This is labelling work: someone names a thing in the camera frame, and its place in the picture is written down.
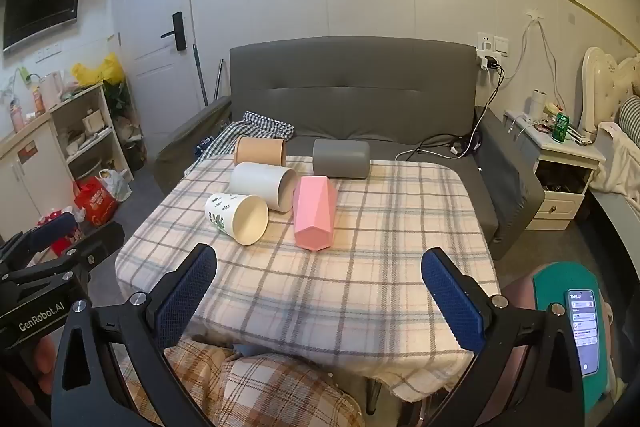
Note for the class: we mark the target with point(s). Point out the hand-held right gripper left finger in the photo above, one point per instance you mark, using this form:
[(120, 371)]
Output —
[(185, 297)]

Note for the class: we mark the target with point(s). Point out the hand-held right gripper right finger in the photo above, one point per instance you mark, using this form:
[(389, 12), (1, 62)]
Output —
[(450, 302)]

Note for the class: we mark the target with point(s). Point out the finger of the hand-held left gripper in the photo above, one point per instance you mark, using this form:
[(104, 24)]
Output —
[(100, 242), (50, 227)]

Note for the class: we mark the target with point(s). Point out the white leaf print cup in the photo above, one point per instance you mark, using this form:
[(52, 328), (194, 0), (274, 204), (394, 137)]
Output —
[(225, 212)]

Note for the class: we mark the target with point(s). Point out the plain white cup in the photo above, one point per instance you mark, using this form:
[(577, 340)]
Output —
[(255, 182)]

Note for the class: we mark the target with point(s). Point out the pink faceted cup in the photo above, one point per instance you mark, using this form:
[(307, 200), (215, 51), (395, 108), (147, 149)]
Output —
[(312, 217)]

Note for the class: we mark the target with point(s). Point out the brown paper cup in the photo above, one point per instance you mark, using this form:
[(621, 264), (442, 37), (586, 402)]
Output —
[(257, 152)]

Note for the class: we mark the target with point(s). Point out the grey cup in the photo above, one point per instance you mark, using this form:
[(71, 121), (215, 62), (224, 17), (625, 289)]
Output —
[(340, 159)]

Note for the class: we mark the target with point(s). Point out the person's left hand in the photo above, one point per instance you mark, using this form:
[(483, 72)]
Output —
[(44, 362)]

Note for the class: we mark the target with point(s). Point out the red shopping bag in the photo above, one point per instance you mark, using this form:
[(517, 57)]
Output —
[(95, 202)]

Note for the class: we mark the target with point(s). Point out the white plastic bag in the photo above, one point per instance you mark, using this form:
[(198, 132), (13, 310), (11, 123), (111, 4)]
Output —
[(117, 184)]

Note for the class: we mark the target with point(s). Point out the white kitchen cabinet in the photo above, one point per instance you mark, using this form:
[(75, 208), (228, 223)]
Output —
[(30, 167)]

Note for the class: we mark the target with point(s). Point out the smartphone on teal holder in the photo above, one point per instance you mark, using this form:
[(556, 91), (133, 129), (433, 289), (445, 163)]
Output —
[(550, 287)]

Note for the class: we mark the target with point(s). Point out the beige open shelf unit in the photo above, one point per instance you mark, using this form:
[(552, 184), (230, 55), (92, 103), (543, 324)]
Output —
[(95, 122)]

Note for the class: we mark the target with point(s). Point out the pink bottle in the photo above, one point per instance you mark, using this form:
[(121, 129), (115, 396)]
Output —
[(17, 117)]

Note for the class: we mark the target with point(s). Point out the orange bottle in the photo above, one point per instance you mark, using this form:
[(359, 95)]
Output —
[(38, 103)]

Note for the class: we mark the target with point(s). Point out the plaid tablecloth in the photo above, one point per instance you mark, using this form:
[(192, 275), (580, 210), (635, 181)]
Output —
[(325, 297)]

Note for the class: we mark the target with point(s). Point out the person's plaid pants legs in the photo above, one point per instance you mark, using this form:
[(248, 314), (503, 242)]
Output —
[(280, 387)]

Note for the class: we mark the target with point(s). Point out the pink kettle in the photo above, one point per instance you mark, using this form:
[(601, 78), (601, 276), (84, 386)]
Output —
[(50, 92)]

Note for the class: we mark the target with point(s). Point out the white nightstand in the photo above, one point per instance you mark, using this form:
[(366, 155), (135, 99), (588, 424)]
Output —
[(560, 207)]

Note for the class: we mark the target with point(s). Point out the yellow plastic bag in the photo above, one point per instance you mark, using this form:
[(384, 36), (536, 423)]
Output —
[(107, 69)]

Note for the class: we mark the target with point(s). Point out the blue gingham cloth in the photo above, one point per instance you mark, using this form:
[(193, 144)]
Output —
[(260, 124)]

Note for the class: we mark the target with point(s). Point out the green drink can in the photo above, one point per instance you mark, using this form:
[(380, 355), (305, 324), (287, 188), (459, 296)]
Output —
[(561, 128)]

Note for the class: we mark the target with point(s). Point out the white tumbler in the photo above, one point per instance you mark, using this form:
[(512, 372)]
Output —
[(537, 104)]

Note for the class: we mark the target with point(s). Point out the cream blanket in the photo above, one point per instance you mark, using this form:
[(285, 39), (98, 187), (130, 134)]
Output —
[(617, 162)]

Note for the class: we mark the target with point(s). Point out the black range hood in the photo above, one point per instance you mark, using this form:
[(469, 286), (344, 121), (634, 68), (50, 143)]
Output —
[(40, 2)]

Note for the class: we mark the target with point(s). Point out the white door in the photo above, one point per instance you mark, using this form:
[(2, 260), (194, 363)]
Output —
[(150, 7)]

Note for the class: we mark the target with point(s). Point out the white plug charger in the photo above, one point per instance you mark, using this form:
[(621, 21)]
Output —
[(490, 63)]

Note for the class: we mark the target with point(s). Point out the grey sofa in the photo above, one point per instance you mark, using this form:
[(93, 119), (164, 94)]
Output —
[(350, 77)]

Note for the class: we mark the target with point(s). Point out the green checked pillow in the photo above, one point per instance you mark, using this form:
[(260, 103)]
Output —
[(631, 122)]

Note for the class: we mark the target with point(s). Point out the cream bed headboard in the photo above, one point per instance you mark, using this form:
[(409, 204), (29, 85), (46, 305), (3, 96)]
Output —
[(600, 82)]

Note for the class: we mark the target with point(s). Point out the white wall switch plate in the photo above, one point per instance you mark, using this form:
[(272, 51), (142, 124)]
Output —
[(501, 45)]

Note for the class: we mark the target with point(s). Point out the white wall socket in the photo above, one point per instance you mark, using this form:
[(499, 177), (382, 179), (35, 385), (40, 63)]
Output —
[(484, 41)]

